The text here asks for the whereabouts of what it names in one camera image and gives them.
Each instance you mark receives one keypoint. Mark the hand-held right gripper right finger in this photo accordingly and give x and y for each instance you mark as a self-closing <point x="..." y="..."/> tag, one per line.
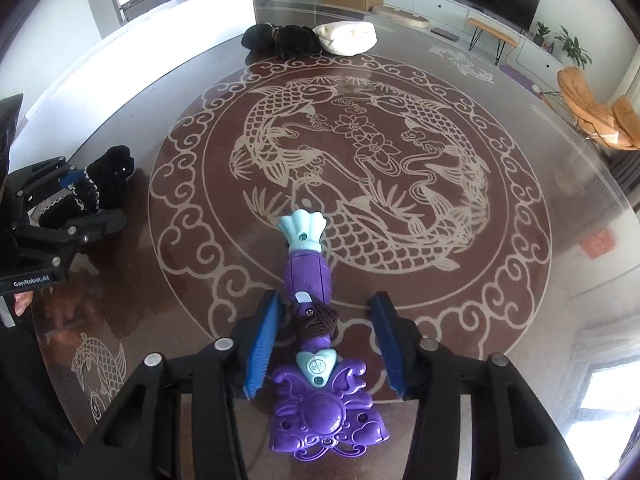
<point x="390" y="340"/>

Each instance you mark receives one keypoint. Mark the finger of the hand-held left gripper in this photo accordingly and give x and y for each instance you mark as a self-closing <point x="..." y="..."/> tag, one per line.
<point x="90" y="227"/>
<point x="45" y="175"/>

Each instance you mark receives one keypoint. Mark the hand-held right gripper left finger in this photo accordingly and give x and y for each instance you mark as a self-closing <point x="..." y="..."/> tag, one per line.
<point x="262" y="340"/>

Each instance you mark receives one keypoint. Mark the black scrunchie with white trim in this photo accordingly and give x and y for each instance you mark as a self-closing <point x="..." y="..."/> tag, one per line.
<point x="107" y="170"/>

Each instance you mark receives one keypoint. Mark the purple toy wand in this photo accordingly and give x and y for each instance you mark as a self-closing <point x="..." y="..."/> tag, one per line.
<point x="307" y="272"/>

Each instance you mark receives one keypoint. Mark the white storage box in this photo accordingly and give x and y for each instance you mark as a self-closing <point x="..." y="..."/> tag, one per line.
<point x="200" y="5"/>

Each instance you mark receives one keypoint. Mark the person's left hand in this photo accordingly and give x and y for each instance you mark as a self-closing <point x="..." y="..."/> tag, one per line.
<point x="22" y="302"/>

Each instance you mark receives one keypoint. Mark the person's dark clothing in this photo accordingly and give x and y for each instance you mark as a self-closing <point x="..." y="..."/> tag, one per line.
<point x="30" y="400"/>

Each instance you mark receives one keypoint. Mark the purple floor mat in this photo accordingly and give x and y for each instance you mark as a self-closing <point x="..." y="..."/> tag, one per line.
<point x="517" y="75"/>

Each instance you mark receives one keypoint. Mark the cream fabric pouch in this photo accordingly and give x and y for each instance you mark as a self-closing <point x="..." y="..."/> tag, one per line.
<point x="345" y="37"/>

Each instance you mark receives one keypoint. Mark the orange lounge chair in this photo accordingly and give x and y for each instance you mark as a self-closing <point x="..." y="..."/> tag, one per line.
<point x="580" y="95"/>

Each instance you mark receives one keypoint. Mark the black flat device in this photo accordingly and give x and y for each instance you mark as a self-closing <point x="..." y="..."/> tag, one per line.
<point x="444" y="33"/>

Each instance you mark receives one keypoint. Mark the beige round pet bed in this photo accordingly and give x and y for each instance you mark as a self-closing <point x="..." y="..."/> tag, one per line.
<point x="400" y="17"/>

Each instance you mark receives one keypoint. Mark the wooden bench with black legs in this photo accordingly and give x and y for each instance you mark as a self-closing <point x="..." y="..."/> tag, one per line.
<point x="492" y="30"/>

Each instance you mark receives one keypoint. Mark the small potted plant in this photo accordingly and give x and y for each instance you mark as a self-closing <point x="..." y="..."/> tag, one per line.
<point x="541" y="32"/>

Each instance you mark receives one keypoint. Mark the broad leaf potted plant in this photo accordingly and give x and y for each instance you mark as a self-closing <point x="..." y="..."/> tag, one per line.
<point x="572" y="47"/>

